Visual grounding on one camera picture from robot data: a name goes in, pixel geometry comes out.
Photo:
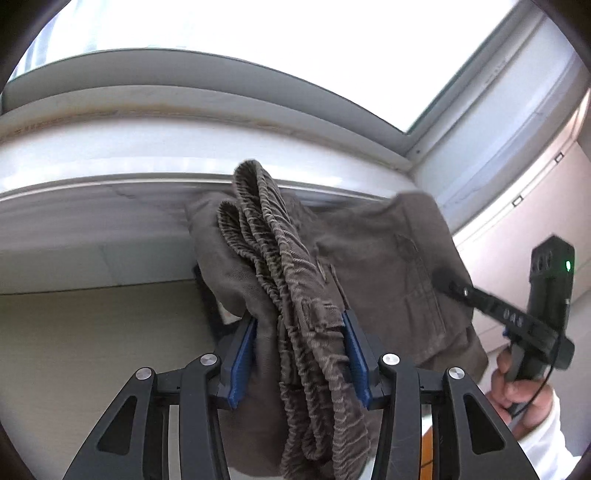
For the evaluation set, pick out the window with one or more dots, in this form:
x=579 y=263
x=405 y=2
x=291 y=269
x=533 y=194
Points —
x=277 y=37

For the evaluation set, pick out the grey-brown pants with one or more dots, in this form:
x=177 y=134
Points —
x=295 y=258

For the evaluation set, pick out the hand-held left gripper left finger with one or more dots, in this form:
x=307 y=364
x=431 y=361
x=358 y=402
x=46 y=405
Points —
x=242 y=364

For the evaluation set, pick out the person's right hand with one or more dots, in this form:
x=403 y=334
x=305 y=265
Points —
x=526 y=397

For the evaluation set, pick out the person's right forearm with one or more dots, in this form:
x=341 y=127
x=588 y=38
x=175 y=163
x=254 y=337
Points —
x=554 y=429

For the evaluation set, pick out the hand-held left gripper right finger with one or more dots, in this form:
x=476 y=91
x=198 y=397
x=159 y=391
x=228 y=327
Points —
x=358 y=360

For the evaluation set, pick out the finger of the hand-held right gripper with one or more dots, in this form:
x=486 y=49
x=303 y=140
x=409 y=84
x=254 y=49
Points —
x=455 y=287

